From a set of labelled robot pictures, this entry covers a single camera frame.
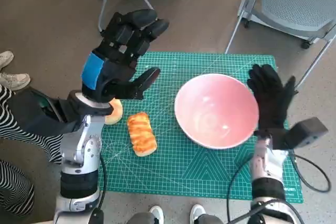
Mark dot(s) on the long striped toy bread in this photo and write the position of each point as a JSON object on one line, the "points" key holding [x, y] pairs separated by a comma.
{"points": [[141, 134]]}

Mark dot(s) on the robot left hand blue tape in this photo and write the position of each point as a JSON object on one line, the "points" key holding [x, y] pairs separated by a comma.
{"points": [[115, 64]]}

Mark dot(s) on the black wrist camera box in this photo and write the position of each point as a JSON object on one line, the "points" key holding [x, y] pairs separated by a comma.
{"points": [[47, 119], [302, 134]]}

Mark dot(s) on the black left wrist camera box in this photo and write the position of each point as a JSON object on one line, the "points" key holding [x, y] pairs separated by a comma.
{"points": [[47, 119]]}

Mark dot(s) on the grey chair with casters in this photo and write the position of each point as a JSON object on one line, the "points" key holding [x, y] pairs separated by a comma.
{"points": [[105, 1]]}

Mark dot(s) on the round toy bread bun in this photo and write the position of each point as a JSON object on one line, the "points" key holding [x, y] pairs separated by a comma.
{"points": [[115, 113]]}

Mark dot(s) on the grey mesh chair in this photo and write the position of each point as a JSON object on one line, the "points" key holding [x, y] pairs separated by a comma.
{"points": [[294, 1]]}

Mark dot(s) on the pink bowl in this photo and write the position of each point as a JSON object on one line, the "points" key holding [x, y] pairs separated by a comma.
{"points": [[215, 113]]}

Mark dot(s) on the robot right hand black glove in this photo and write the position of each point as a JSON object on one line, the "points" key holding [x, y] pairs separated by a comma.
{"points": [[270, 98]]}

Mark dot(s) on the person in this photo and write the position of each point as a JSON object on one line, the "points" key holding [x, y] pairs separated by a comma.
{"points": [[15, 129], [13, 81]]}

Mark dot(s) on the green cutting mat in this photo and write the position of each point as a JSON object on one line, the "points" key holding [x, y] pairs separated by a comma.
{"points": [[183, 169]]}

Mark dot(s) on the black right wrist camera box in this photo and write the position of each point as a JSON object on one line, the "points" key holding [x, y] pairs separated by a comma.
{"points": [[302, 134]]}

